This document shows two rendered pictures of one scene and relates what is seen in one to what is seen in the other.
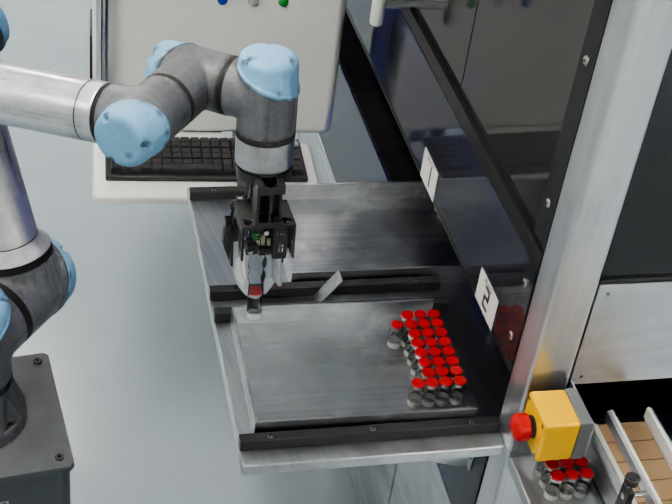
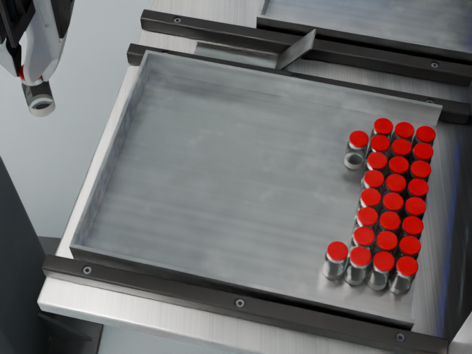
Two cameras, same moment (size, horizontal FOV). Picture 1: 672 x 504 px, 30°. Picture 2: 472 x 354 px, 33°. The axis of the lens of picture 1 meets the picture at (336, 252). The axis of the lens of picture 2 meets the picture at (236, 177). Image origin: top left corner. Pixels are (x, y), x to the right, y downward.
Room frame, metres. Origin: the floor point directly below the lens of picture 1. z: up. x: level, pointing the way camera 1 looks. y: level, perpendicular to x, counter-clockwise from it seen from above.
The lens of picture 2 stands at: (1.07, -0.24, 1.61)
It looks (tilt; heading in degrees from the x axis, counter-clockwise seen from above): 58 degrees down; 30
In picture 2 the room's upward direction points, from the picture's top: straight up
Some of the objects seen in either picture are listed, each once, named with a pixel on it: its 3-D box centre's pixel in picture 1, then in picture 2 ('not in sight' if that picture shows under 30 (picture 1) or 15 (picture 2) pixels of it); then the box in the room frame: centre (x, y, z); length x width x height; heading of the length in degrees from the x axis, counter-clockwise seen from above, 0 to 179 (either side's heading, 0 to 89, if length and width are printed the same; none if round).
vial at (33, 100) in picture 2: (254, 304); (37, 90); (1.33, 0.10, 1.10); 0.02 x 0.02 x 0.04
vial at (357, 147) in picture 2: (395, 334); (356, 149); (1.54, -0.11, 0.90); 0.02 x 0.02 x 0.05
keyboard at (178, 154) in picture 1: (206, 157); not in sight; (2.10, 0.29, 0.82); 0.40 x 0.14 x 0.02; 104
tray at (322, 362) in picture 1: (349, 364); (265, 180); (1.46, -0.05, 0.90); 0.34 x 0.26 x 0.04; 106
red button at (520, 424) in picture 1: (524, 427); not in sight; (1.28, -0.30, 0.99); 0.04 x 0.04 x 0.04; 17
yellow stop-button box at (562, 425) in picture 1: (554, 424); not in sight; (1.29, -0.34, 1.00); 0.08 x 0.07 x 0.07; 107
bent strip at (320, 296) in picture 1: (298, 290); (252, 45); (1.61, 0.05, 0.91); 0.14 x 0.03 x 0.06; 107
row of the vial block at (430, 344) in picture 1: (430, 356); (390, 202); (1.50, -0.17, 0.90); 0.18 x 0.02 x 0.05; 16
